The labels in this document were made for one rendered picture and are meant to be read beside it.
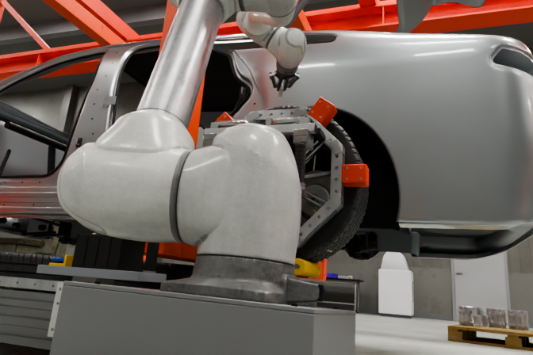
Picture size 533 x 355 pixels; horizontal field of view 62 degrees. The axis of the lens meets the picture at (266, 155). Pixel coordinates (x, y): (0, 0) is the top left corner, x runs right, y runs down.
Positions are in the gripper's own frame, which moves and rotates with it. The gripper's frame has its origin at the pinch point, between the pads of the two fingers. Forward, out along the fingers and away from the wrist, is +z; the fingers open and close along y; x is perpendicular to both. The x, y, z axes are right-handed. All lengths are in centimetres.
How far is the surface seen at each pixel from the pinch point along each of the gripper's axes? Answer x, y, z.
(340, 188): -50, 18, -21
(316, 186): -35, 20, 32
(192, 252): -67, -38, 21
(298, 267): -77, 2, -14
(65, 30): 570, -420, 812
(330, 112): -19.2, 16.4, -18.9
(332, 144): -33.0, 15.9, -20.8
